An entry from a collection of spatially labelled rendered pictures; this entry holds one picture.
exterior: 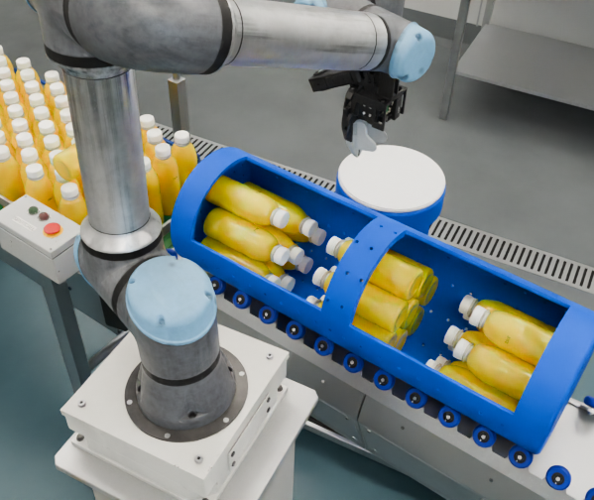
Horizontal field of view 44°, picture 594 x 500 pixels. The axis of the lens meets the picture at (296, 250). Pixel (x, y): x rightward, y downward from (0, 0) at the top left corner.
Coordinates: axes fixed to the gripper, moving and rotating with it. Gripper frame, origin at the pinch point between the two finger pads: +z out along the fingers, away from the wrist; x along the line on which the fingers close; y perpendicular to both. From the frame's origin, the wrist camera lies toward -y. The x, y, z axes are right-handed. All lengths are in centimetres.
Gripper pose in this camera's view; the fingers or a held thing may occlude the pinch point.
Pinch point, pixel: (354, 149)
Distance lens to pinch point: 136.3
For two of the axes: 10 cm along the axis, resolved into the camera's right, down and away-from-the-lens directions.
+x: 5.8, -5.5, 6.0
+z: -0.2, 7.3, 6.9
